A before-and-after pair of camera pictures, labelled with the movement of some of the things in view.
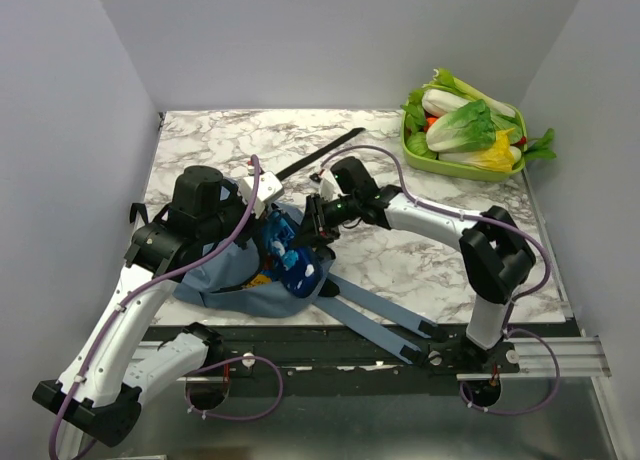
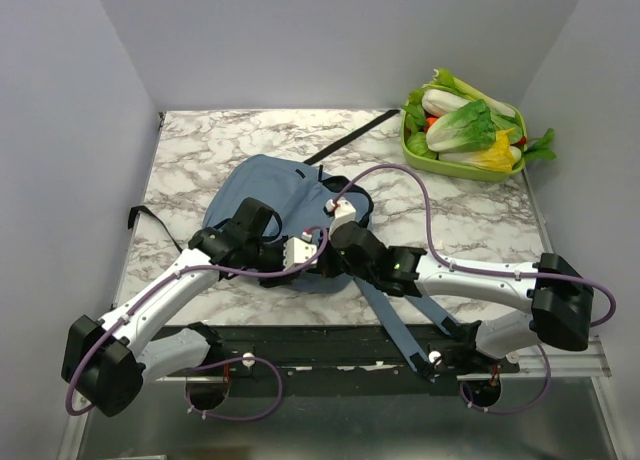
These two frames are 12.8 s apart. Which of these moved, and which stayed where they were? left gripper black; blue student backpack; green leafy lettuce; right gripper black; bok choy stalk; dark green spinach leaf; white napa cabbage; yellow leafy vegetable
Moved: right gripper black; blue student backpack; left gripper black
Stayed: yellow leafy vegetable; green leafy lettuce; bok choy stalk; dark green spinach leaf; white napa cabbage
